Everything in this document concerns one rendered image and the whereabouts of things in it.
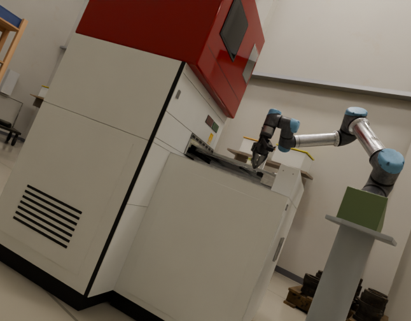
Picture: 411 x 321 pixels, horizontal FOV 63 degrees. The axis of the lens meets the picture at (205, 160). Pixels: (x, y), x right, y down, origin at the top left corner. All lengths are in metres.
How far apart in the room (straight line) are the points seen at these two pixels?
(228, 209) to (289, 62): 4.58
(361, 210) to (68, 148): 1.43
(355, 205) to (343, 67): 4.05
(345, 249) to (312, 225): 3.25
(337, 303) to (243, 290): 0.43
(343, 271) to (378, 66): 4.17
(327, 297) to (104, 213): 1.08
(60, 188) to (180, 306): 0.79
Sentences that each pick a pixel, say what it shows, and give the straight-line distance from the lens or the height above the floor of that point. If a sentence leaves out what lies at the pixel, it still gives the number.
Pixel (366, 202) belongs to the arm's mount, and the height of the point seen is 0.94.
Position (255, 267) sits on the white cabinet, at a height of 0.48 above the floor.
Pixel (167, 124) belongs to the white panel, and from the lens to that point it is 1.61.
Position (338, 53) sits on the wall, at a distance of 5.78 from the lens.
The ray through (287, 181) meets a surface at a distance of 1.62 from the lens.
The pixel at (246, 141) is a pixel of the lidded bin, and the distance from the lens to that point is 5.02.
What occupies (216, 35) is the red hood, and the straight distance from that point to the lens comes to 1.73.
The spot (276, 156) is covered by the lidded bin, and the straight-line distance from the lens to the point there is 4.75.
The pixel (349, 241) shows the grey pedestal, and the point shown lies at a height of 0.74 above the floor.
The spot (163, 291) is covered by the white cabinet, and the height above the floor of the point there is 0.20.
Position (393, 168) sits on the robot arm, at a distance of 1.79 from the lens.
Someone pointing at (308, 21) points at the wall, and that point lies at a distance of 6.28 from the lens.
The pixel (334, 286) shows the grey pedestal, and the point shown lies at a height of 0.52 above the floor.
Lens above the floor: 0.72
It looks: 4 degrees up
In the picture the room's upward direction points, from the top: 22 degrees clockwise
